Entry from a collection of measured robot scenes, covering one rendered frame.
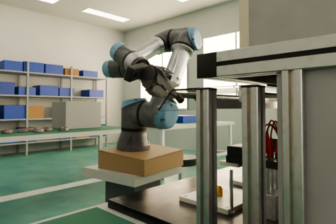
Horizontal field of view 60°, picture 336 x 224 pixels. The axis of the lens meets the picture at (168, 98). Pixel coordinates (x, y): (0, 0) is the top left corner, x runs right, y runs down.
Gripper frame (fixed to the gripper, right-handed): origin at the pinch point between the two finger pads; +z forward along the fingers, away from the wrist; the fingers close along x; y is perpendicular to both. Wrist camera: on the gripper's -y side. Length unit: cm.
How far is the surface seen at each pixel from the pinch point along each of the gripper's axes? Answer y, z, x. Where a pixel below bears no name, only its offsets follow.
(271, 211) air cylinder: -1.5, 40.5, 7.1
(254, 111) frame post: -18.2, 33.9, -14.2
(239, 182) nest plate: 18.9, 23.8, 17.9
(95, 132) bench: 117, -183, 143
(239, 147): -1.0, 27.2, 0.0
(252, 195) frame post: -18.2, 40.4, -1.8
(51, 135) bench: 66, -183, 143
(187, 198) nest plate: -5.2, 23.1, 18.2
